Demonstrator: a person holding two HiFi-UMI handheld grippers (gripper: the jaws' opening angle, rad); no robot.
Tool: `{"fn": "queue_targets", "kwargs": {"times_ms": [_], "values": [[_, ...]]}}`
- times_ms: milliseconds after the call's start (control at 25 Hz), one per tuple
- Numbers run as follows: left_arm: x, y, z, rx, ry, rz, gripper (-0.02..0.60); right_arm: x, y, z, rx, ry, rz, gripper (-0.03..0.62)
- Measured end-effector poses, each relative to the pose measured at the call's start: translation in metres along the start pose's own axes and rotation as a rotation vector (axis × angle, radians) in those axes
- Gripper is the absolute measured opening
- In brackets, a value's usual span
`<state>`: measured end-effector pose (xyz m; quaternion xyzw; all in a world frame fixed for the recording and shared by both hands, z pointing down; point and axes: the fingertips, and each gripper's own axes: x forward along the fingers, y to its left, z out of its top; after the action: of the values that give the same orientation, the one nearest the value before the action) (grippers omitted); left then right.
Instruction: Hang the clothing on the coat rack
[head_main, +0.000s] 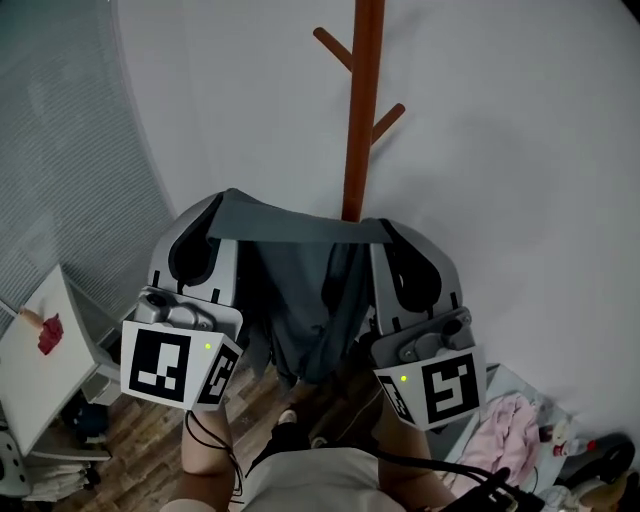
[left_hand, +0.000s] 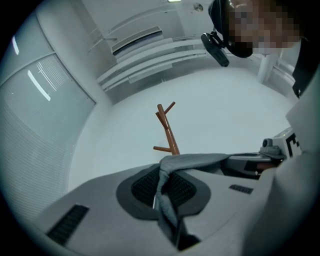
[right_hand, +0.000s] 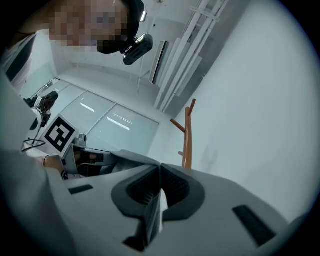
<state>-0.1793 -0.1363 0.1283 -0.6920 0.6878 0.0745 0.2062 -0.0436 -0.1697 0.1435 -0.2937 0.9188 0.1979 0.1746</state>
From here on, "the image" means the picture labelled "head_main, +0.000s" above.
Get folded white towels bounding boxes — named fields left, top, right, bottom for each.
left=24, top=462, right=101, bottom=503

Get beige doll figure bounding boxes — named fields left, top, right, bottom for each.
left=549, top=469, right=640, bottom=512

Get grey striped window blind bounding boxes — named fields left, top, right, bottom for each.
left=0, top=0, right=177, bottom=324

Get dark grey garment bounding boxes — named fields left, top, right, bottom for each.
left=207, top=188, right=395, bottom=394

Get black bag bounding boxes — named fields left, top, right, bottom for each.
left=564, top=432, right=637, bottom=489

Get pink garment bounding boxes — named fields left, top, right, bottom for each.
left=454, top=394, right=542, bottom=496

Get person's white shirt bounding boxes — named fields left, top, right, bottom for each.
left=239, top=447, right=441, bottom=512

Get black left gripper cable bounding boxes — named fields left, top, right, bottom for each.
left=183, top=409, right=247, bottom=507

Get white side table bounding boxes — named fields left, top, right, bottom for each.
left=0, top=263, right=121, bottom=459

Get white dotted stool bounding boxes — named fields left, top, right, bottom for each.
left=0, top=429, right=32, bottom=499

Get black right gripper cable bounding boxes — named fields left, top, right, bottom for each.
left=374, top=447, right=511, bottom=489

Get person's left forearm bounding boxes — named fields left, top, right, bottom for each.
left=180, top=394, right=251, bottom=512

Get red crumpled item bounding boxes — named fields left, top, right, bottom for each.
left=38, top=313, right=65, bottom=356

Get person's black trousers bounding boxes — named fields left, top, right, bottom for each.
left=259, top=419, right=351, bottom=464

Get person's right forearm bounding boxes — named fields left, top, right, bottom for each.
left=372, top=404, right=459, bottom=512

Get black device box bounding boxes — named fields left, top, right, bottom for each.
left=474, top=467, right=546, bottom=512

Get grey glass table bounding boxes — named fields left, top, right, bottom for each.
left=439, top=362, right=581, bottom=496

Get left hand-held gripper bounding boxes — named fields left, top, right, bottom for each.
left=119, top=192, right=245, bottom=413

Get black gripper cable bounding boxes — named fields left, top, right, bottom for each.
left=374, top=447, right=511, bottom=489
left=183, top=409, right=247, bottom=507

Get brown wooden coat rack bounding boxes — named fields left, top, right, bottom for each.
left=313, top=0, right=406, bottom=222

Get small white red toy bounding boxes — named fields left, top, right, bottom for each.
left=542, top=417, right=599, bottom=459

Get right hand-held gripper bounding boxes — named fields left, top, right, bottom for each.
left=369, top=218, right=489, bottom=432

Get dark blue bundle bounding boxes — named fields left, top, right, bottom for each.
left=64, top=399, right=109, bottom=444

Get small beige item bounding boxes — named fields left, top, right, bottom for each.
left=18, top=307, right=46, bottom=331

